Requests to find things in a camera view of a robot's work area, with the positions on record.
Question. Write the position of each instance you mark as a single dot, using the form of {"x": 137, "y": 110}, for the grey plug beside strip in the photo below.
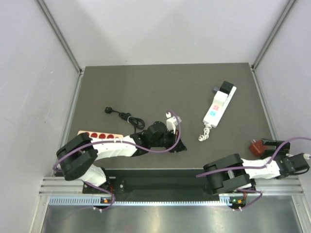
{"x": 216, "y": 89}

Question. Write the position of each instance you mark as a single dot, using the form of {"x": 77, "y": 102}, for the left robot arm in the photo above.
{"x": 77, "y": 157}

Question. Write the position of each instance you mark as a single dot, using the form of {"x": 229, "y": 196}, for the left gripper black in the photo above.
{"x": 179, "y": 147}

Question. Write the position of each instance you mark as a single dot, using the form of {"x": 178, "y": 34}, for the black plug adapter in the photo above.
{"x": 226, "y": 87}

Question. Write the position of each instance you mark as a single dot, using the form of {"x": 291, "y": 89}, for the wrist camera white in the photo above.
{"x": 173, "y": 121}
{"x": 306, "y": 156}

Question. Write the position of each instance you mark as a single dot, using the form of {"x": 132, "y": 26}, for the white power strip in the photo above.
{"x": 214, "y": 115}

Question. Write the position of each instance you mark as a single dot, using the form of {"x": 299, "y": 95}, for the wooden power strip red sockets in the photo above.
{"x": 101, "y": 135}

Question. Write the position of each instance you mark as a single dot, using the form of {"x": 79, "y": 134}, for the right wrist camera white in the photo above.
{"x": 306, "y": 156}

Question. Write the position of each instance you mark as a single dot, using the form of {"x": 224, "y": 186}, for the white slotted cable duct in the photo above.
{"x": 102, "y": 201}

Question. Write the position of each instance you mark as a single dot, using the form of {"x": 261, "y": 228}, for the aluminium frame post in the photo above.
{"x": 78, "y": 80}
{"x": 281, "y": 19}

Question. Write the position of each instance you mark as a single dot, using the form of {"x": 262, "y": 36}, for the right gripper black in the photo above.
{"x": 285, "y": 149}

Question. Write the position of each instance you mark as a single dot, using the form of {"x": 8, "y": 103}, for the red cube plug adapter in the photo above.
{"x": 257, "y": 148}

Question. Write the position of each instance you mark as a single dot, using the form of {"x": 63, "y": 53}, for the left aluminium frame post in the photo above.
{"x": 78, "y": 80}

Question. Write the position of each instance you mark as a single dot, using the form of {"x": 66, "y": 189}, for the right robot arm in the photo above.
{"x": 235, "y": 174}

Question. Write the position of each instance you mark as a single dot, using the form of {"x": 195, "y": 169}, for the right aluminium frame post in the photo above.
{"x": 281, "y": 19}

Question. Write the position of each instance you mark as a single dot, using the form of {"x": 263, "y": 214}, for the white cube plug adapter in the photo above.
{"x": 219, "y": 98}

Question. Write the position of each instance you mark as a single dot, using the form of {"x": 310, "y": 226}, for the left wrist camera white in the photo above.
{"x": 173, "y": 121}

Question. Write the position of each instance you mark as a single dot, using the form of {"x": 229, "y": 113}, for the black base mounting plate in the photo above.
{"x": 165, "y": 185}

